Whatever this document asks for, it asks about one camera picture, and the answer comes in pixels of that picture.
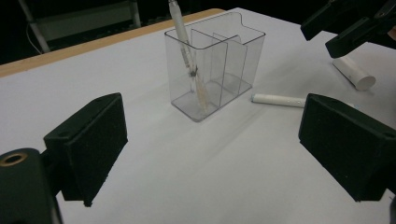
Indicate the clear transparent pen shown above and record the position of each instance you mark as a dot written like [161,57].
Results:
[182,34]

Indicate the slim white pen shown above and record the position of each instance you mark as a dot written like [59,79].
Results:
[277,100]

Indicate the clear plastic desk organizer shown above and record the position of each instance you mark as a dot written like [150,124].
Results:
[214,65]

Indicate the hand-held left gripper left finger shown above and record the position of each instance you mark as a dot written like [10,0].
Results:
[90,146]

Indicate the white table board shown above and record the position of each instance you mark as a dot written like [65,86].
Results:
[186,171]

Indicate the thick white glue stick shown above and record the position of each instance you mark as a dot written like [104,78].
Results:
[355,74]

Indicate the white metal stand frame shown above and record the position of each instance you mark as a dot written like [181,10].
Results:
[84,23]

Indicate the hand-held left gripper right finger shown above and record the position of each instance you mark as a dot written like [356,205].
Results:
[345,146]

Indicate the wooden table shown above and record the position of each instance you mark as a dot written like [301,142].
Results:
[77,49]

